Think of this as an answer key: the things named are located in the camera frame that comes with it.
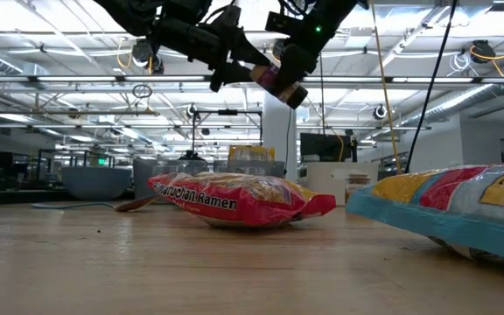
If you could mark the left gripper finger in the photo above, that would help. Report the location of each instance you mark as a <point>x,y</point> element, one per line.
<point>232,74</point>
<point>247,54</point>

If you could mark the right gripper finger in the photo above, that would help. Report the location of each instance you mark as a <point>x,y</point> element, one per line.
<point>289,81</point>

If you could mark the black-lid spice jar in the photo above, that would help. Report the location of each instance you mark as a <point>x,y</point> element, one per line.
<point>269,78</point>

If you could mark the yellow ramen packet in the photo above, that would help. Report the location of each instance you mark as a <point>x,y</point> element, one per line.
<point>252,154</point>

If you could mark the blue bowl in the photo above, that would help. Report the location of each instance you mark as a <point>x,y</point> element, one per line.
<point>94,184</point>

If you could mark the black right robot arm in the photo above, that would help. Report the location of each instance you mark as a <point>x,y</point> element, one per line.
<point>326,17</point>

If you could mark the grey plastic bin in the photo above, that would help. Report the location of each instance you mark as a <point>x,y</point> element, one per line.
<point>169,166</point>
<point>256,168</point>

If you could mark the white plastic bin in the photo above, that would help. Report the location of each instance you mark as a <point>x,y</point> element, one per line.
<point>322,184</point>

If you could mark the red ramen packet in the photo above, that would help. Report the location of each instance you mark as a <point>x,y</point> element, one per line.
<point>243,205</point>

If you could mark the green exit sign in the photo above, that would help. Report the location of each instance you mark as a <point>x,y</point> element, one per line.
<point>102,162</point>

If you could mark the blue ramen packet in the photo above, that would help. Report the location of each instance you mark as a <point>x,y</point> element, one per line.
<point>453,205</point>

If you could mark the black camera gantry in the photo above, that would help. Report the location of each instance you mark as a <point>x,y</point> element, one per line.
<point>228,112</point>

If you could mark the black aluminium table frame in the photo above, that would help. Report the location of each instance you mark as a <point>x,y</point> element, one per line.
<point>16,197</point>

